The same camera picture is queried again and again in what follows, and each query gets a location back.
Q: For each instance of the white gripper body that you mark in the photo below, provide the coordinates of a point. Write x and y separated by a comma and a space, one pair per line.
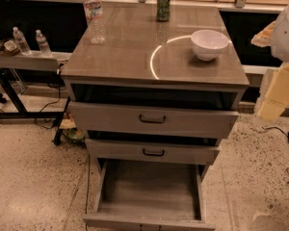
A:
286, 36

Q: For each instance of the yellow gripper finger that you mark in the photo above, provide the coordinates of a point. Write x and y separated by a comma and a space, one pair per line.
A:
276, 98

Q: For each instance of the grey bottom drawer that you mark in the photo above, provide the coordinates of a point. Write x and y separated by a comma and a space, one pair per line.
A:
149, 196

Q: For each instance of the grey drawer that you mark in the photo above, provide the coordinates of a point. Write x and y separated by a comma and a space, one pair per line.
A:
149, 196
153, 152
153, 120

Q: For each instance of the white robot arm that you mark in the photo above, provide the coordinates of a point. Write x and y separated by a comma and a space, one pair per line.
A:
276, 35

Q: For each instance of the grey drawer cabinet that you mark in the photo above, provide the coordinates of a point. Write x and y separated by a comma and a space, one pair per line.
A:
148, 63

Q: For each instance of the grey middle drawer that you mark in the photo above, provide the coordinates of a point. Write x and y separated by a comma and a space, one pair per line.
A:
153, 152

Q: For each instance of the grey top drawer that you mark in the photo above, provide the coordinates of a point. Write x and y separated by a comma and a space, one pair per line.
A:
153, 120

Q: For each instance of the white ceramic bowl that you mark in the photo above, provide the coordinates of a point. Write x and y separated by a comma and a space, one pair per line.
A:
208, 44

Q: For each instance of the green soda can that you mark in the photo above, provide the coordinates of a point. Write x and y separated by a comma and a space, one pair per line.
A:
163, 10

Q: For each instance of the large clear water bottle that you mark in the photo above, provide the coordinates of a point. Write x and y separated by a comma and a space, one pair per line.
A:
95, 21

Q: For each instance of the green bag under table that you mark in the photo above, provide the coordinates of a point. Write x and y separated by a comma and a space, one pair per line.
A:
74, 135

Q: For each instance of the small water bottle right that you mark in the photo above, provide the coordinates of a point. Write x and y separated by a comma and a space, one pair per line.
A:
43, 44

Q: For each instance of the small water bottle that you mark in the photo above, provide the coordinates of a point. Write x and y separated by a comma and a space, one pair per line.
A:
43, 44
21, 41

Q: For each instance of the small water bottle left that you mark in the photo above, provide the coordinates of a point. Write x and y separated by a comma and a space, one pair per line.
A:
21, 41

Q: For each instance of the bowl with snacks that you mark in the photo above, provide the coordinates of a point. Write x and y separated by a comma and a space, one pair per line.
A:
8, 47

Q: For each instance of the black frame side table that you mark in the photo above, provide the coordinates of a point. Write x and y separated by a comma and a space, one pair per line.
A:
22, 112

